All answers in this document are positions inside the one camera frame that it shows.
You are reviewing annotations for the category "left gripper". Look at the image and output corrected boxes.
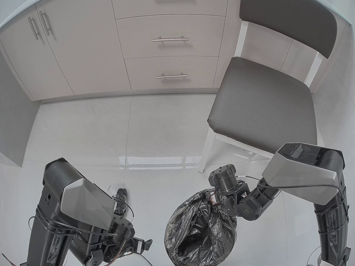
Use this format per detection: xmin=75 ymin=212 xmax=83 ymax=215
xmin=128 ymin=237 xmax=154 ymax=256

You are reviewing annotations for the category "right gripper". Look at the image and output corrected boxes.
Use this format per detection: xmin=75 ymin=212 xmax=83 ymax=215
xmin=207 ymin=189 xmax=237 ymax=219

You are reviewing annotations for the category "crumpled black plastic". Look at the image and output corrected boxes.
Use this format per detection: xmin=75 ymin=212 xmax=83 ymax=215
xmin=112 ymin=188 xmax=129 ymax=216

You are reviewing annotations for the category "black plastic bag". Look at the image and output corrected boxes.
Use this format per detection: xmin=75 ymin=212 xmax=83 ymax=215
xmin=164 ymin=189 xmax=239 ymax=266

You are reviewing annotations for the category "beige cabinet with drawers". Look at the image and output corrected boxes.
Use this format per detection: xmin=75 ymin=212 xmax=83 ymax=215
xmin=0 ymin=0 xmax=351 ymax=102

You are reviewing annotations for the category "grey white chair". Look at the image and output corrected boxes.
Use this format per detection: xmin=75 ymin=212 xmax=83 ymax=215
xmin=197 ymin=0 xmax=338 ymax=174

